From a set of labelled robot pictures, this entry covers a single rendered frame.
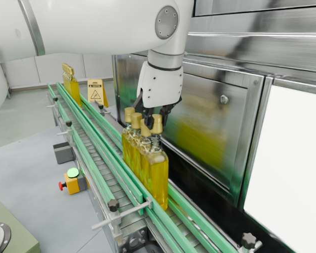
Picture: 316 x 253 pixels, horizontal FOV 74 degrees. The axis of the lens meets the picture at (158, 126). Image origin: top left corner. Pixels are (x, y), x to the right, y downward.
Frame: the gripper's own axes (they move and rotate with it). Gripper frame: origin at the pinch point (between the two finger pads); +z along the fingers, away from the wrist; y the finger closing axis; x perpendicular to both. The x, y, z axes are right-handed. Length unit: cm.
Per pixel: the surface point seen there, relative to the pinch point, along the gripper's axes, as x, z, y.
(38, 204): -24, 52, 35
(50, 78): -550, 243, -7
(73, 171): -27, 42, 20
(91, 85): -314, 154, -57
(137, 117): -9.0, 5.3, 0.7
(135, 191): 4.1, 22.7, 6.3
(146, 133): -2.7, 6.9, 0.8
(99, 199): -4.2, 32.9, 15.0
